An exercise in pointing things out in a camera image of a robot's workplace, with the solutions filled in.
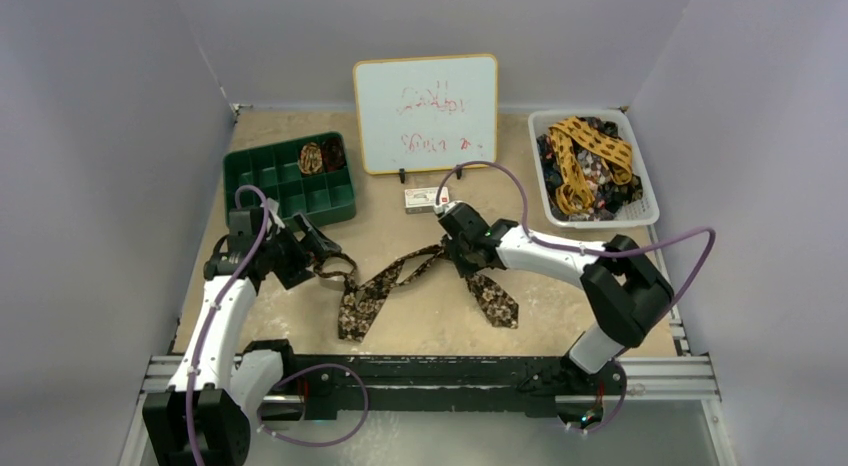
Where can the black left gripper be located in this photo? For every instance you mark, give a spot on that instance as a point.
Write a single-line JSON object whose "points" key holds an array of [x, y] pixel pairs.
{"points": [[298, 270]]}

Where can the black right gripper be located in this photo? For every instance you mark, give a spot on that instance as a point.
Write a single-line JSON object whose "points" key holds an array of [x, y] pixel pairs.
{"points": [[460, 246]]}

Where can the green compartment tray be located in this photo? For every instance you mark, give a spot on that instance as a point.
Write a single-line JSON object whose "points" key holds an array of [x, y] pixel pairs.
{"points": [[325, 198]]}

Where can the small white cardboard box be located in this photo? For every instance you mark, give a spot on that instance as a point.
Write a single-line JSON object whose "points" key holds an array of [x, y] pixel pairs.
{"points": [[424, 200]]}

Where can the brown floral tie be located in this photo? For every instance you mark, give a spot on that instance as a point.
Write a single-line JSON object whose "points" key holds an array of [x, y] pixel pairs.
{"points": [[361, 303]]}

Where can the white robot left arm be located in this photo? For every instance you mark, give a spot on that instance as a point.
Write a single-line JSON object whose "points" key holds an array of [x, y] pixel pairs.
{"points": [[207, 413]]}

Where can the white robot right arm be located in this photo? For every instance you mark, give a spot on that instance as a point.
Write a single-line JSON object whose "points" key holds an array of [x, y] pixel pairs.
{"points": [[626, 292]]}

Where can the dark floral ties pile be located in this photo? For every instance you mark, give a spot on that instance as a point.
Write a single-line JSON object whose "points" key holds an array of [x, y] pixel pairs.
{"points": [[596, 185]]}

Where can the rolled yellow patterned tie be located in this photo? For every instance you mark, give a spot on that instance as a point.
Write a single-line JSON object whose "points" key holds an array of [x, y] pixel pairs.
{"points": [[310, 161]]}

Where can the rolled dark red tie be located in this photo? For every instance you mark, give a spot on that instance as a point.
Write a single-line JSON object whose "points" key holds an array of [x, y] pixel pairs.
{"points": [[333, 154]]}

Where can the yellow spotted tie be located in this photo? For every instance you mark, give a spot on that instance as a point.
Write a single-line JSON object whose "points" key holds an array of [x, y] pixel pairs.
{"points": [[590, 152]]}

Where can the whiteboard with yellow frame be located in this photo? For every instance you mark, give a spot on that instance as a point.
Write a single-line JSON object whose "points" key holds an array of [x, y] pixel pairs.
{"points": [[424, 114]]}

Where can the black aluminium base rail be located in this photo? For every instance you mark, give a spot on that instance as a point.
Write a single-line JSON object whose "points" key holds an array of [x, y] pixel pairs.
{"points": [[536, 386]]}

